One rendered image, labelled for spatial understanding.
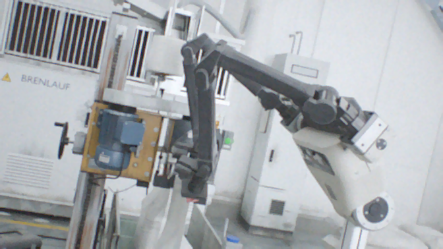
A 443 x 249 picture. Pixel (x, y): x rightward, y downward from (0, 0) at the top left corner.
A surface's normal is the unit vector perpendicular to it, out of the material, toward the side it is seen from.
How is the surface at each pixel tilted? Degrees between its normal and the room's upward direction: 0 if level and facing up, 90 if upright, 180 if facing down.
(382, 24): 90
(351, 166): 90
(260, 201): 90
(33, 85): 90
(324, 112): 124
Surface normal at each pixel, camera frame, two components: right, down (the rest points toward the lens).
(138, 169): 0.19, 0.09
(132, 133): 0.58, 0.16
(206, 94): -0.22, 0.66
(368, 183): 0.41, 0.56
